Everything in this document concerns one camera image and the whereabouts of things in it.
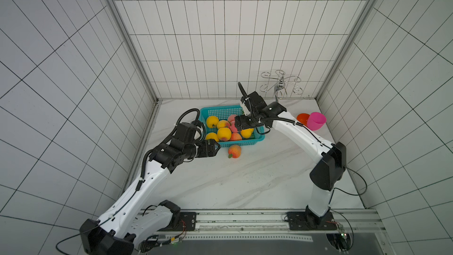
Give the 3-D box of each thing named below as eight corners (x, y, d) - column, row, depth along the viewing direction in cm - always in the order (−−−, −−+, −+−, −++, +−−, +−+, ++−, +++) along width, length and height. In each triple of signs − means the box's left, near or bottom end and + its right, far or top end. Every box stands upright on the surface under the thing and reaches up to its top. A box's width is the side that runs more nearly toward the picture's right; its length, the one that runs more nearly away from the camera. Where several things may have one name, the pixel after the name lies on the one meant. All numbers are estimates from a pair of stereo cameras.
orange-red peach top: (227, 158, 93) (227, 154, 89) (227, 149, 97) (227, 144, 93) (240, 158, 93) (241, 154, 89) (240, 149, 97) (240, 144, 93)
